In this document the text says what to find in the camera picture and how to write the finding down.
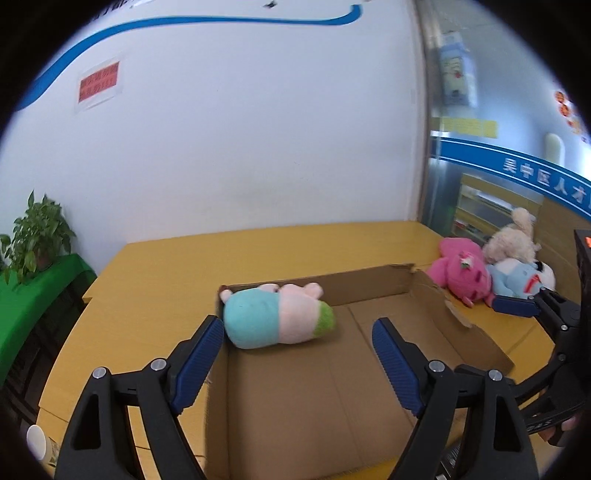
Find pink plush toy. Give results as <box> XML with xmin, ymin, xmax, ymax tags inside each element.
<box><xmin>425</xmin><ymin>237</ymin><xmax>494</xmax><ymax>309</ymax></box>

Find wooden cabinet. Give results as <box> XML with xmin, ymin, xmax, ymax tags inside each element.
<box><xmin>538</xmin><ymin>196</ymin><xmax>591</xmax><ymax>296</ymax></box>

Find white paper cup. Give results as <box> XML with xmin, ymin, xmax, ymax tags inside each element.
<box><xmin>26</xmin><ymin>425</ymin><xmax>61</xmax><ymax>467</ymax></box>

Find brown cardboard box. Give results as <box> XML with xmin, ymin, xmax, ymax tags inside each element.
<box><xmin>203</xmin><ymin>263</ymin><xmax>515</xmax><ymax>480</ymax></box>

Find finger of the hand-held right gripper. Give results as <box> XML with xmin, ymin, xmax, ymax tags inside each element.
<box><xmin>492</xmin><ymin>287</ymin><xmax>583</xmax><ymax>356</ymax></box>
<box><xmin>512</xmin><ymin>354</ymin><xmax>574</xmax><ymax>408</ymax></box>

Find yellow sticky notes row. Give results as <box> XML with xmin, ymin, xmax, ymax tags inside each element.
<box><xmin>431</xmin><ymin>116</ymin><xmax>498</xmax><ymax>138</ymax></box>

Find cartoon sheep poster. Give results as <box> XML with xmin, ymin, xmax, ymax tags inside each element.
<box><xmin>438</xmin><ymin>31</ymin><xmax>478</xmax><ymax>109</ymax></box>

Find red wall sign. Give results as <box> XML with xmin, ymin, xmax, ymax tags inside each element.
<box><xmin>76</xmin><ymin>59</ymin><xmax>123</xmax><ymax>114</ymax></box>

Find blue wave wall decal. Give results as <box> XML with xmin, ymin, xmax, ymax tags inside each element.
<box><xmin>14</xmin><ymin>4</ymin><xmax>363</xmax><ymax>112</ymax></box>

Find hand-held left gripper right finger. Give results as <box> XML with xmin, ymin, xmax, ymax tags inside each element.
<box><xmin>372</xmin><ymin>318</ymin><xmax>541</xmax><ymax>480</ymax></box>

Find blue banner strip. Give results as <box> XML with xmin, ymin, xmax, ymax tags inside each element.
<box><xmin>431</xmin><ymin>131</ymin><xmax>591</xmax><ymax>208</ymax></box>

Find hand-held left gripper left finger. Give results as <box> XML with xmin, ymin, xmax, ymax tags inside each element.
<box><xmin>54</xmin><ymin>315</ymin><xmax>225</xmax><ymax>480</ymax></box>

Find orange window stickers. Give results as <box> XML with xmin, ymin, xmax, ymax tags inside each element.
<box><xmin>554</xmin><ymin>90</ymin><xmax>591</xmax><ymax>144</ymax></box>

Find beige rabbit plush toy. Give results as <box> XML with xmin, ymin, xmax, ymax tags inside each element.
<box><xmin>482</xmin><ymin>207</ymin><xmax>542</xmax><ymax>265</ymax></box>

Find teal pink pig plush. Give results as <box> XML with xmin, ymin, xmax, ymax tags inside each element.
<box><xmin>219</xmin><ymin>282</ymin><xmax>335</xmax><ymax>350</ymax></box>

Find large potted green plant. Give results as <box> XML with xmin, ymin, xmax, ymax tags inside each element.
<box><xmin>9</xmin><ymin>189</ymin><xmax>77</xmax><ymax>283</ymax></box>

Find blue white plush toy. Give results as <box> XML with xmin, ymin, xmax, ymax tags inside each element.
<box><xmin>487</xmin><ymin>257</ymin><xmax>557</xmax><ymax>298</ymax></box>

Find wooden desk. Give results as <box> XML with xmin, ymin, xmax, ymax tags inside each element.
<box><xmin>34</xmin><ymin>220</ymin><xmax>591</xmax><ymax>480</ymax></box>

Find green table cloth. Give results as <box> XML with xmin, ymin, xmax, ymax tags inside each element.
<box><xmin>0</xmin><ymin>254</ymin><xmax>99</xmax><ymax>384</ymax></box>

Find person's right hand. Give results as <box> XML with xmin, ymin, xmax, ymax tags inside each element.
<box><xmin>538</xmin><ymin>414</ymin><xmax>581</xmax><ymax>448</ymax></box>

